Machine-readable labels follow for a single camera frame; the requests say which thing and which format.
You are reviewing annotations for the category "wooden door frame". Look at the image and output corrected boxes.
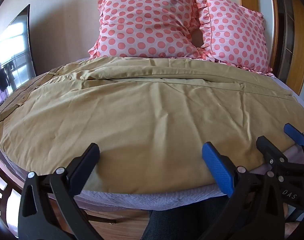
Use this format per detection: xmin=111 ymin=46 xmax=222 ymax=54
xmin=238 ymin=0 xmax=304 ymax=97

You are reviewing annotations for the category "bed with lavender sheet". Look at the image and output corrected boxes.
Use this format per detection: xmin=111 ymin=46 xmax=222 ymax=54
xmin=0 ymin=55 xmax=304 ymax=212

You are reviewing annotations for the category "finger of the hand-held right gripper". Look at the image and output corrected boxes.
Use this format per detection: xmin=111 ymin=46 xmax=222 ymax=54
xmin=257 ymin=136 xmax=289 ymax=167
xmin=283 ymin=123 xmax=304 ymax=148

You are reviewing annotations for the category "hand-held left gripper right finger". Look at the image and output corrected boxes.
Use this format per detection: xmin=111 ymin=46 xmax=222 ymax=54
xmin=199 ymin=142 xmax=286 ymax=240

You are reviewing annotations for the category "tan bed cover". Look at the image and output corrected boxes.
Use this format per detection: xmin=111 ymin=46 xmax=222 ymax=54
xmin=0 ymin=56 xmax=296 ymax=196

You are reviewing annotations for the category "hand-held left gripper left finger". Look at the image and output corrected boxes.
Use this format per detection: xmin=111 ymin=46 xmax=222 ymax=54
xmin=18 ymin=143 xmax=108 ymax=240

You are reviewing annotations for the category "dark wooden bed frame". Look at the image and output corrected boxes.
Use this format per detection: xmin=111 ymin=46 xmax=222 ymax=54
xmin=0 ymin=141 xmax=26 ymax=222

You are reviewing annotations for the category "black flat screen television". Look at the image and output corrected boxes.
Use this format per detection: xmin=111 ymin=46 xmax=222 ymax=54
xmin=0 ymin=4 xmax=37 ymax=105

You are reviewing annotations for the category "pink polka dot pillow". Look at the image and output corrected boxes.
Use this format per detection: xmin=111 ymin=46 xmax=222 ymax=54
xmin=189 ymin=0 xmax=273 ymax=77
xmin=88 ymin=0 xmax=210 ymax=61

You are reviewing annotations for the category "person's leg in dark jeans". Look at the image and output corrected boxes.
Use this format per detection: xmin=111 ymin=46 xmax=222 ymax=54
xmin=141 ymin=199 xmax=234 ymax=240

